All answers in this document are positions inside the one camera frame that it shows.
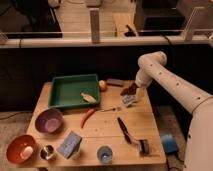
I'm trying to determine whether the grey board eraser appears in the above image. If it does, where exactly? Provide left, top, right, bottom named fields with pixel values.
left=106, top=79, right=124, bottom=87

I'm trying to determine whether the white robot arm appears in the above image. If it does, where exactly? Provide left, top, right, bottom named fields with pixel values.
left=135, top=51, right=213, bottom=171

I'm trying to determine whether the green plastic tray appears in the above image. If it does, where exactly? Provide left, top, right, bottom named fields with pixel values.
left=48, top=74, right=100, bottom=109

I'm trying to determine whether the brown pine cone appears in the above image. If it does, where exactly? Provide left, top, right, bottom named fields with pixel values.
left=120, top=83, right=138, bottom=96

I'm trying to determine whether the blue grey crumpled cloth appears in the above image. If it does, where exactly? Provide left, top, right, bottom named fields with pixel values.
left=122, top=95, right=136, bottom=107

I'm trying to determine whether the metal fork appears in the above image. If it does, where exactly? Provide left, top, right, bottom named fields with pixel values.
left=96, top=106, right=122, bottom=112

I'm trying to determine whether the orange peach fruit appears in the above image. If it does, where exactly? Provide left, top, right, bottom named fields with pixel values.
left=99, top=80, right=107, bottom=92

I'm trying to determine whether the wooden table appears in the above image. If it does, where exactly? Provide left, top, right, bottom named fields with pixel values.
left=27, top=86, right=166, bottom=167

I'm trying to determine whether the pale leaf-shaped object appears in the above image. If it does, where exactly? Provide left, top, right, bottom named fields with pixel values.
left=80, top=93, right=97, bottom=103

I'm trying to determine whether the black tool on shelf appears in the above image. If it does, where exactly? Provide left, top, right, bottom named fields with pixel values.
left=124, top=25, right=136, bottom=37

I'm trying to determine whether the blue cylinder device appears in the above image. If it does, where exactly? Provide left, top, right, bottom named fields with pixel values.
left=161, top=134, right=179, bottom=154

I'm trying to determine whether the red chili pepper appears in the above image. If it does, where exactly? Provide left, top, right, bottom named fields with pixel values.
left=80, top=108, right=96, bottom=128

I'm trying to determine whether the blue glass cup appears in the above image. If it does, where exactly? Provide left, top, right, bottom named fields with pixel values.
left=97, top=146, right=113, bottom=164

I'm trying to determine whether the blue sponge block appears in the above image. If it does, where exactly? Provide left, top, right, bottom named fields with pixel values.
left=57, top=131, right=82, bottom=159

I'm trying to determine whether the purple bowl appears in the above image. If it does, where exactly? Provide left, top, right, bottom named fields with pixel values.
left=35, top=108, right=63, bottom=133

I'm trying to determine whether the small metal cup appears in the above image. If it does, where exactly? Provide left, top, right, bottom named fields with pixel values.
left=40, top=145, right=56, bottom=161

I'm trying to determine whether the white egg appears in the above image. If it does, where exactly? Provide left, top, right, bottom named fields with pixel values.
left=20, top=146, right=33, bottom=159

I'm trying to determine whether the red bowl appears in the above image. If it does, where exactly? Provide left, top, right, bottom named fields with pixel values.
left=6, top=134, right=37, bottom=165

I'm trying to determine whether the black handled dish brush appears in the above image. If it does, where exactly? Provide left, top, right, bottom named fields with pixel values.
left=117, top=117, right=150, bottom=156

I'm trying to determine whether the white bracket right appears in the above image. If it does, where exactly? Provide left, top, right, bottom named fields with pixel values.
left=182, top=6, right=205, bottom=41

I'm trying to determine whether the white post left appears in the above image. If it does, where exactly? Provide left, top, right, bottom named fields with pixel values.
left=90, top=8, right=100, bottom=43

